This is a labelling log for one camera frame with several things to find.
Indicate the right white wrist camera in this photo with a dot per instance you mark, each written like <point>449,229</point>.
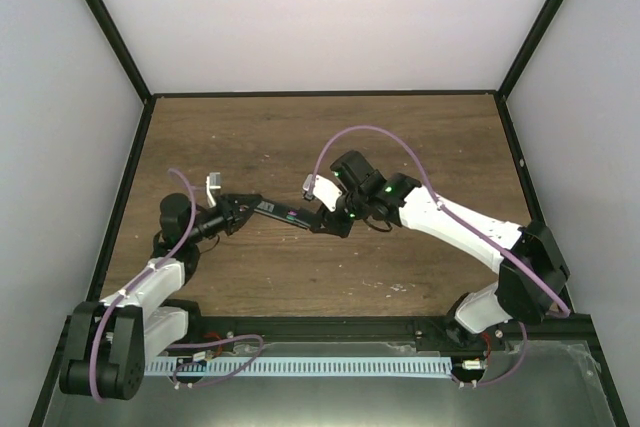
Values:
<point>316,187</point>

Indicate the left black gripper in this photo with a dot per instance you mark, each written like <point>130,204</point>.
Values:
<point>234,218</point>

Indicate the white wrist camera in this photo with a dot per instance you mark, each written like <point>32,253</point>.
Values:
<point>316,187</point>
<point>212,188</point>

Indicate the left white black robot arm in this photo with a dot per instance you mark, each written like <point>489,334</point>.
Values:
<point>110,341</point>

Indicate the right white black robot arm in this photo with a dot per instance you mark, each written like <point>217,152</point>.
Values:
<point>530,269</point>

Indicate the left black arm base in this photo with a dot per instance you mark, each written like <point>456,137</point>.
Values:
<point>202,330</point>

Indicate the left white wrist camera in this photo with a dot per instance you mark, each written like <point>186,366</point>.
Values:
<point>212,188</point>

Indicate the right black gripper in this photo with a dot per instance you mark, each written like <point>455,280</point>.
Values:
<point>327,220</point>

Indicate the black aluminium frame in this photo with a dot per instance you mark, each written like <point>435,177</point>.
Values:
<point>322,330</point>

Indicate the light blue slotted cable duct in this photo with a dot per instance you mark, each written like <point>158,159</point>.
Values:
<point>401,367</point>

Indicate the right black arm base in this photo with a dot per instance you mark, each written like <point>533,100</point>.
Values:
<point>438,333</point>

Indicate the black remote control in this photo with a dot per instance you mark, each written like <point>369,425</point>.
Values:
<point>279,211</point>

